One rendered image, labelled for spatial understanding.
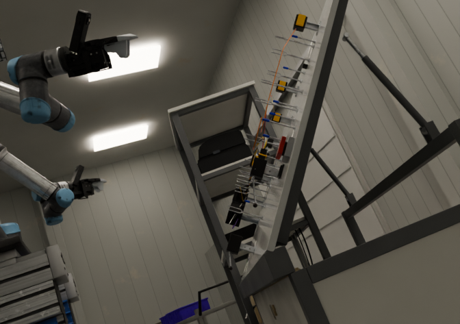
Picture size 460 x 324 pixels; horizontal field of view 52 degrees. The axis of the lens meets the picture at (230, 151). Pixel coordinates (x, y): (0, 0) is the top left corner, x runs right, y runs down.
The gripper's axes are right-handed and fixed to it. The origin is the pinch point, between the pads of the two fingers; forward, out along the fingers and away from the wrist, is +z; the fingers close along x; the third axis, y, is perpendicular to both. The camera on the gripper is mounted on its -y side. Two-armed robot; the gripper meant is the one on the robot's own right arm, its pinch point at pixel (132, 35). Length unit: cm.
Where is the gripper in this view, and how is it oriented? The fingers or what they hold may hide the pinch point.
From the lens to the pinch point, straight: 136.0
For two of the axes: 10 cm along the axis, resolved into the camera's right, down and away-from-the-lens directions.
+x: -0.3, 1.8, -9.8
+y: 2.3, 9.6, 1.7
